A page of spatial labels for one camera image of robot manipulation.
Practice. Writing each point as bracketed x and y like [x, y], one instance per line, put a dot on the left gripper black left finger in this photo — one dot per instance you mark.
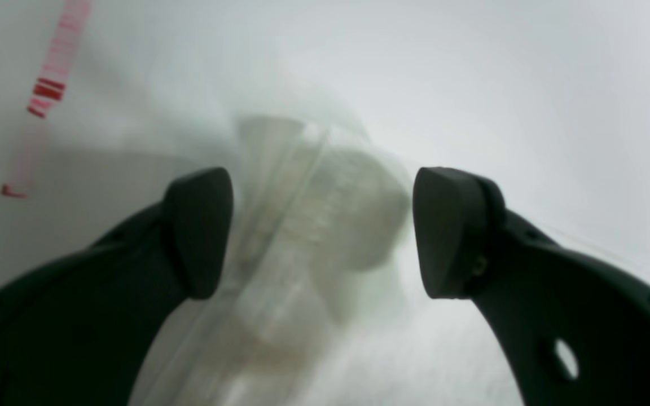
[76, 331]

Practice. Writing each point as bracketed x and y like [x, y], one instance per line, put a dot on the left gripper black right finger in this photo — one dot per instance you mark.
[575, 330]

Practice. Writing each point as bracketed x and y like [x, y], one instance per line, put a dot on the white T-shirt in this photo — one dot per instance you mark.
[320, 211]

